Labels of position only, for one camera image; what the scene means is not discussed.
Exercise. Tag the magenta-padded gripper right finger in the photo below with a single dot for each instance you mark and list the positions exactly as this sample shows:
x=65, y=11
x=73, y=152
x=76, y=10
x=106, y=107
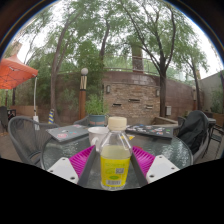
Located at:
x=161, y=166

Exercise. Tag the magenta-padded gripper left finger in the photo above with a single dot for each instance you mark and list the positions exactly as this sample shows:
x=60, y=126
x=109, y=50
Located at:
x=61, y=168

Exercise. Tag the clear bottle with yellow label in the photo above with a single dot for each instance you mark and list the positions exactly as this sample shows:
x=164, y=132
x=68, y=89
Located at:
x=115, y=166

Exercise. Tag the grey laptop with stickers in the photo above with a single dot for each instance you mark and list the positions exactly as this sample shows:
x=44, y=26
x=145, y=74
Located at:
x=66, y=132

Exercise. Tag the black laptop with stickers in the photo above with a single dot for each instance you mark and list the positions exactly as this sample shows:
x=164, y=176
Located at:
x=151, y=130

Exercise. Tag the white mug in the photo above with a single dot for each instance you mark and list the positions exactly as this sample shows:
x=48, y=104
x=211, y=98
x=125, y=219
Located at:
x=96, y=135

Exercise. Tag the black jacket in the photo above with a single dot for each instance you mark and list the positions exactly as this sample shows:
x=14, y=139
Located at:
x=193, y=130

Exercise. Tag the yellow blue striped cone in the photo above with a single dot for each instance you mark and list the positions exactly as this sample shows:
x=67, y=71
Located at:
x=51, y=116

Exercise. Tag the green plant in blue pot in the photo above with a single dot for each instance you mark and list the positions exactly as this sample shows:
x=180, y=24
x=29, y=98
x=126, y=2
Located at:
x=96, y=120

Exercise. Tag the black metal chair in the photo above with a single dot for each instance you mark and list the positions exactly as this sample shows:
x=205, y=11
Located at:
x=217, y=136

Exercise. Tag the dark patio chair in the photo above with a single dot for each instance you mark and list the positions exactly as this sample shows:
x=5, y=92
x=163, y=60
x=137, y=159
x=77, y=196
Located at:
x=3, y=118

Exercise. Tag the orange canopy with white pole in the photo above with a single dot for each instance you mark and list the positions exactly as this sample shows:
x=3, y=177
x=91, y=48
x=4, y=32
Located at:
x=15, y=71

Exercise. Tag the grey wall box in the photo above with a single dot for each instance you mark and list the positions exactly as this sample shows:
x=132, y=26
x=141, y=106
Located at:
x=168, y=110

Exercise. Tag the globe lamp post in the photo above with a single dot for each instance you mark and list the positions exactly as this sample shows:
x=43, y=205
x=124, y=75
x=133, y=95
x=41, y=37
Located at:
x=82, y=100

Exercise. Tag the wall lamp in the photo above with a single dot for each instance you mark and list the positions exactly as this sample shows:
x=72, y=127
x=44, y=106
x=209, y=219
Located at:
x=157, y=92
x=108, y=89

